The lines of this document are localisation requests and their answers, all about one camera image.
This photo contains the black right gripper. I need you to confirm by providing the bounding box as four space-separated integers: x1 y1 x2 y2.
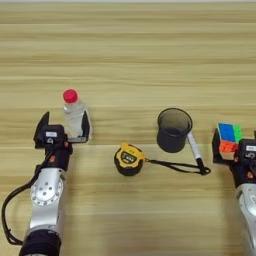
212 128 256 188

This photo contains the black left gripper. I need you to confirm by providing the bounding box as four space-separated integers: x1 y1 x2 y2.
33 110 91 172

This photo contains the colourful puzzle cube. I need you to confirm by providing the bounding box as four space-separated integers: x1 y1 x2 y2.
217 122 244 161

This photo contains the white marker black cap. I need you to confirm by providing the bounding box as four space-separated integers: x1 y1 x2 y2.
186 131 207 175

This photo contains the black mesh pen cup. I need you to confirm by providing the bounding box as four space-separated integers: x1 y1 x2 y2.
156 107 194 154

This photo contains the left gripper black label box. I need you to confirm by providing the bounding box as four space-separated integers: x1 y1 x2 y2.
41 124 66 147

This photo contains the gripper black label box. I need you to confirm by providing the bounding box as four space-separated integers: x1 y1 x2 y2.
238 139 256 162
41 124 66 147

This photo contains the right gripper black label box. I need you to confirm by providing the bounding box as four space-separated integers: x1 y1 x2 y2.
238 139 256 162

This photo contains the clear bottle red cap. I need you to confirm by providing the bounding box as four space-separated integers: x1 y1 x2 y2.
62 88 93 139

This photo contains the yellow black tape measure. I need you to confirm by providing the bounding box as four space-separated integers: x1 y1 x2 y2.
113 142 212 177

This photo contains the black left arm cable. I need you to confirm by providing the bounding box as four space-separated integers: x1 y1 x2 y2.
0 151 53 246

